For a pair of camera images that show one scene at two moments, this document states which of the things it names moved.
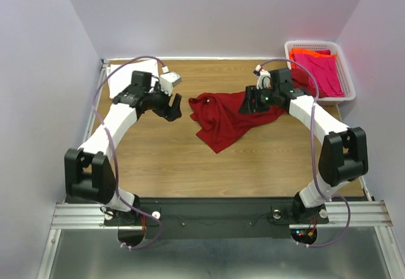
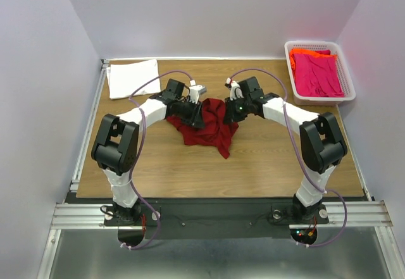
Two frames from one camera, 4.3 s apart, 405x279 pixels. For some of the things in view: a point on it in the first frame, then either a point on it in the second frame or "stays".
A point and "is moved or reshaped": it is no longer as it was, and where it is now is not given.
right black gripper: (247, 106) -> (230, 116)
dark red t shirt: (225, 125) is moved or reshaped
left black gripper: (169, 113) -> (195, 119)
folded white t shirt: (121, 79) stays
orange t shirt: (309, 52) stays
